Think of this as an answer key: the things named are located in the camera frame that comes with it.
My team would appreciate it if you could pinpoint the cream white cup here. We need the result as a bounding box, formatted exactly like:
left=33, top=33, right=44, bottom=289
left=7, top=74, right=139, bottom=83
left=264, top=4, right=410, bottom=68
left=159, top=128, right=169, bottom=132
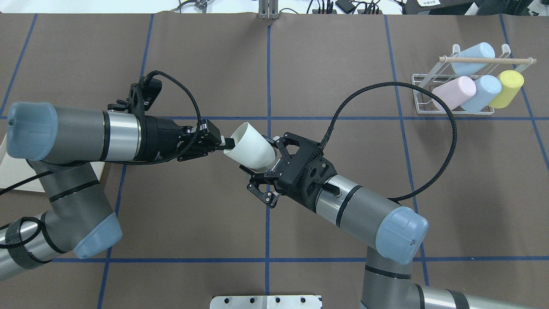
left=223, top=122, right=276, bottom=172

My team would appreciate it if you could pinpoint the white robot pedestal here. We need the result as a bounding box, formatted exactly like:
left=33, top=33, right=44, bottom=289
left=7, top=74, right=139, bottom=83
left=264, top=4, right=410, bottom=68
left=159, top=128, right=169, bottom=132
left=209, top=294, right=323, bottom=309

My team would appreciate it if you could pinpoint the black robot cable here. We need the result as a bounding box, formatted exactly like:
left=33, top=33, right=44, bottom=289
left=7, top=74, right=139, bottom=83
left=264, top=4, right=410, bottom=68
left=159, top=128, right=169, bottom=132
left=317, top=82, right=459, bottom=202

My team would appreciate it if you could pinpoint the white wire cup rack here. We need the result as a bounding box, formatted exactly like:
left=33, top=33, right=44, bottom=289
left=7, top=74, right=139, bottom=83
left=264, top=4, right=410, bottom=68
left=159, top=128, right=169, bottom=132
left=410, top=42, right=537, bottom=115

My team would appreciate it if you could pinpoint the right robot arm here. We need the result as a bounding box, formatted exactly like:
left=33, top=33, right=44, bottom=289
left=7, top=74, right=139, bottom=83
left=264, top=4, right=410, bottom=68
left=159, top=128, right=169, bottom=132
left=233, top=131, right=522, bottom=309

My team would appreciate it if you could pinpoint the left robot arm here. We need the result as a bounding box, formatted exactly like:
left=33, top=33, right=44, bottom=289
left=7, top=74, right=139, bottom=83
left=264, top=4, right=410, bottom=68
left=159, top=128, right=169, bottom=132
left=1, top=102, right=235, bottom=280

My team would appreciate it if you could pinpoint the wooden rack handle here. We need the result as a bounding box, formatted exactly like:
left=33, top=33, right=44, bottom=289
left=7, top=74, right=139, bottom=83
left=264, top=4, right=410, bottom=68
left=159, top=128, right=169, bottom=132
left=438, top=56, right=537, bottom=65

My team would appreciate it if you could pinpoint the aluminium frame post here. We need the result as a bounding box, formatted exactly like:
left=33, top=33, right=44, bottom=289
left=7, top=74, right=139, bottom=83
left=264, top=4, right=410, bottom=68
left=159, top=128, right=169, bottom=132
left=258, top=0, right=280, bottom=20

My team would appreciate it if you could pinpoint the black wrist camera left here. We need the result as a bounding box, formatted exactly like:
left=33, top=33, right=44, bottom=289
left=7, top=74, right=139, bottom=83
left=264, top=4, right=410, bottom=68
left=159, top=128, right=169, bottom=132
left=107, top=76, right=162, bottom=115

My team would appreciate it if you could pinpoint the black usb hub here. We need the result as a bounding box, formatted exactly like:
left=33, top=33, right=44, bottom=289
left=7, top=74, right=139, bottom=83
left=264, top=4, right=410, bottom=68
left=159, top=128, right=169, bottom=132
left=335, top=0, right=356, bottom=14

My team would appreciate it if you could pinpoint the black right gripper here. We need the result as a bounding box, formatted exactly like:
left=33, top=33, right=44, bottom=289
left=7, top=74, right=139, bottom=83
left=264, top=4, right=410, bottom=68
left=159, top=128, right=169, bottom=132
left=239, top=132, right=337, bottom=213

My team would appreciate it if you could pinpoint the yellow plastic cup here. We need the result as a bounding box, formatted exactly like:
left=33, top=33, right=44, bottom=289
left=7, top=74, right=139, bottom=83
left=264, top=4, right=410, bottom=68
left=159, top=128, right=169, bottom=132
left=488, top=70, right=524, bottom=109

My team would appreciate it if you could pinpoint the cream plastic tray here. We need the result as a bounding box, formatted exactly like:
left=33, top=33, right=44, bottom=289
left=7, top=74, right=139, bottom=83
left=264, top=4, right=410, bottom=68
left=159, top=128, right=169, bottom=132
left=0, top=136, right=105, bottom=192

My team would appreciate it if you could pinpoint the light blue cup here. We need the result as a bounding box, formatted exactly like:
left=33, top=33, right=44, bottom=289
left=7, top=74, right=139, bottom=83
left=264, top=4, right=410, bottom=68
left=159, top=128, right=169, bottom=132
left=460, top=76, right=502, bottom=113
left=450, top=42, right=496, bottom=77

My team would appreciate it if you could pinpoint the black label printer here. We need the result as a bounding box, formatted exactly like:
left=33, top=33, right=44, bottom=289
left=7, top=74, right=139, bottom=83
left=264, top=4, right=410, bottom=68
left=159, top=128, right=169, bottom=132
left=402, top=0, right=479, bottom=15

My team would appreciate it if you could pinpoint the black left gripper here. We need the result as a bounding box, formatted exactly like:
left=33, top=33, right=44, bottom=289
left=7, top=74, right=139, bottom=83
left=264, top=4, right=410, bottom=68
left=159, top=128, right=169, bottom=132
left=139, top=116, right=235, bottom=163

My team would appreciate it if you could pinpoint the pink plastic cup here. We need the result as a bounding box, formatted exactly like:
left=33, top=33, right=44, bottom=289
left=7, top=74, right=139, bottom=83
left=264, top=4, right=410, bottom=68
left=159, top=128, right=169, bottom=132
left=432, top=76, right=477, bottom=111

